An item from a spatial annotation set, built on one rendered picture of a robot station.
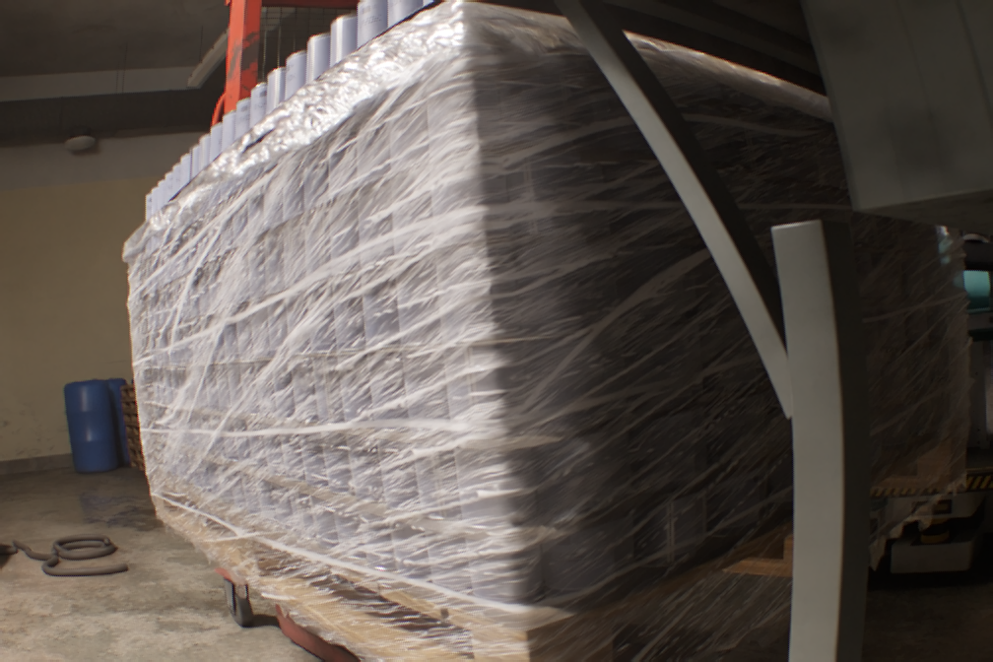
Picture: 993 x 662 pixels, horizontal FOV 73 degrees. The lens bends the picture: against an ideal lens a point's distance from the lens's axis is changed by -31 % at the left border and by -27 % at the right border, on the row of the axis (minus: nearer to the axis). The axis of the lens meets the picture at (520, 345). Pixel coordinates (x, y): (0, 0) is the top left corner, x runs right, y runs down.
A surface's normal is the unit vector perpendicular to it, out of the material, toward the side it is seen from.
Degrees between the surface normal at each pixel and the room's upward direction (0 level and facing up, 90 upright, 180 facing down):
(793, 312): 90
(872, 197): 90
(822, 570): 90
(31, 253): 90
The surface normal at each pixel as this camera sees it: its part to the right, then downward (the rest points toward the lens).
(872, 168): -0.78, 0.08
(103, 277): 0.62, -0.07
